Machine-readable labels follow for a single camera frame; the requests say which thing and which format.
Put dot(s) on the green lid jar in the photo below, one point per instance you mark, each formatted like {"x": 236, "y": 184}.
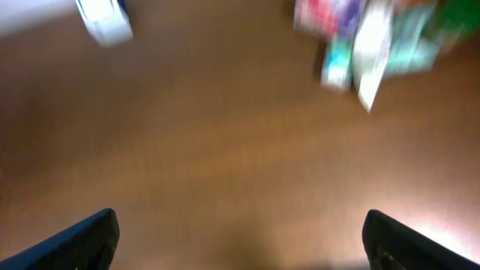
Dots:
{"x": 452, "y": 23}

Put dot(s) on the teal blue tissue pack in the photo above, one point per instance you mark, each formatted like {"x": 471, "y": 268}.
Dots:
{"x": 336, "y": 67}

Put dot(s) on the red purple tissue package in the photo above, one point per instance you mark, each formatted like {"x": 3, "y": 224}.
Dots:
{"x": 329, "y": 18}

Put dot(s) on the teal wet wipes pack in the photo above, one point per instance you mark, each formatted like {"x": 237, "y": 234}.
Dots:
{"x": 410, "y": 51}

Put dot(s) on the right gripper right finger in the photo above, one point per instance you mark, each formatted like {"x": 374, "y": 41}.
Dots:
{"x": 390, "y": 244}

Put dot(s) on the white bamboo print tube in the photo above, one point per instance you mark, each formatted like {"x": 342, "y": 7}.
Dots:
{"x": 371, "y": 49}

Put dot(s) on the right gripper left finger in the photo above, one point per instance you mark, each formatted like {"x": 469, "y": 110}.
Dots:
{"x": 88, "y": 244}

